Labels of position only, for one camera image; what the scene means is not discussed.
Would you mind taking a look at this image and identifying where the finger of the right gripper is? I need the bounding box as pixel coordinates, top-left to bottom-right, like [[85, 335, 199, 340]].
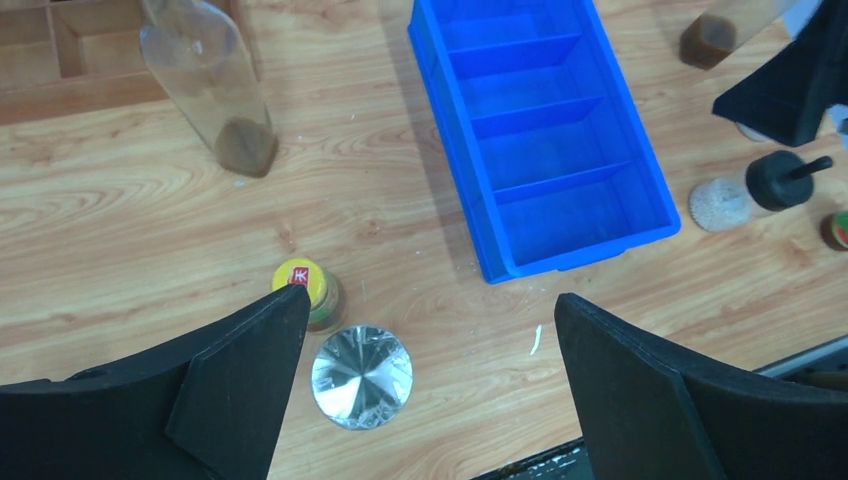
[[712, 0, 847, 147]]

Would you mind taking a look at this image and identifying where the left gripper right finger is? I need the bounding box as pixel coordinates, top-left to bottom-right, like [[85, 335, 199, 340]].
[[553, 292, 848, 480]]

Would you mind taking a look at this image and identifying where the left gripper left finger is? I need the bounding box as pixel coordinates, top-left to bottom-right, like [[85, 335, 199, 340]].
[[1, 285, 310, 479]]

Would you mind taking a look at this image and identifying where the tall oil bottle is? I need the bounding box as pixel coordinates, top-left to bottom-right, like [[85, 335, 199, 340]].
[[679, 0, 796, 70], [140, 1, 278, 178]]

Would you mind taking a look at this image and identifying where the blue plastic divided bin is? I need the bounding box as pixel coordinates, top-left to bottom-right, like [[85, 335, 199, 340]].
[[408, 1, 681, 284]]

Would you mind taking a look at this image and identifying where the black cap shaker jar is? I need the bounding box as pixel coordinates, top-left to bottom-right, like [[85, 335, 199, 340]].
[[688, 150, 833, 232]]

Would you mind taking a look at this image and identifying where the silver lid spice jar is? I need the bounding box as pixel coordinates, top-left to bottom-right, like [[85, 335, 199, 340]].
[[311, 324, 414, 431]]

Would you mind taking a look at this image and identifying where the left yellow cap sauce bottle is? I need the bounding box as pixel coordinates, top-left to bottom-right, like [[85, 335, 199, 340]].
[[271, 257, 344, 334]]

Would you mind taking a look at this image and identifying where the wooden compartment tray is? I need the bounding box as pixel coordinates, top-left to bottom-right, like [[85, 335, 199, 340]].
[[0, 0, 256, 127]]

